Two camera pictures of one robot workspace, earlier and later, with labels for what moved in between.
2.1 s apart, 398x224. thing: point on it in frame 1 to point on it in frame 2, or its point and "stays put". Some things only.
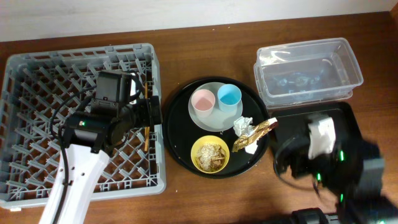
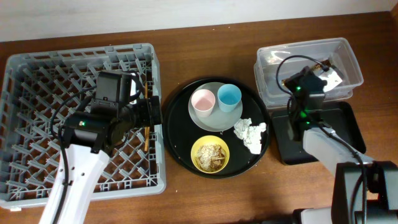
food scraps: (211, 157) stays put
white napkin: (242, 127) stays put
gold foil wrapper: (244, 141) to (314, 67)
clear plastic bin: (308, 72) stays put
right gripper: (299, 165) to (306, 81)
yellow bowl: (209, 154) stays put
